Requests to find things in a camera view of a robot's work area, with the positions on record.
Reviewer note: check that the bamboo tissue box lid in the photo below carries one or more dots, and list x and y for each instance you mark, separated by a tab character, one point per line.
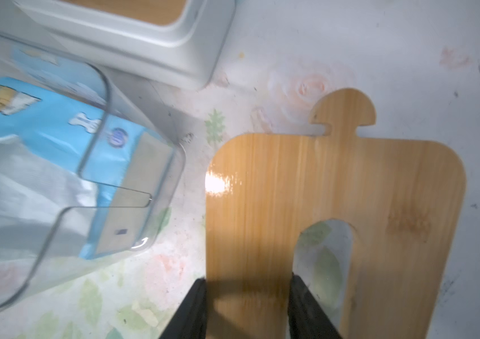
158	12

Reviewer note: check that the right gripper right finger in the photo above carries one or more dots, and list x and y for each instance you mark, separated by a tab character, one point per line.
306	317

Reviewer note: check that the dark bamboo lid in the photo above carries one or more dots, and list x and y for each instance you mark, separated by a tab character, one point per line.
401	198

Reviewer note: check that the blue tissue pack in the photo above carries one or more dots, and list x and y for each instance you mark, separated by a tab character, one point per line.
69	165

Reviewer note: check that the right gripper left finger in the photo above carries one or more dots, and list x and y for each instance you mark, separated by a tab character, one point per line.
191	318

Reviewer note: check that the white tissue box base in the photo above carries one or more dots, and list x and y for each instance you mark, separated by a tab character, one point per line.
182	54

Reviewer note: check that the clear plastic tissue box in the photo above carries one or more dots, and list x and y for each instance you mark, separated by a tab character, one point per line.
79	80

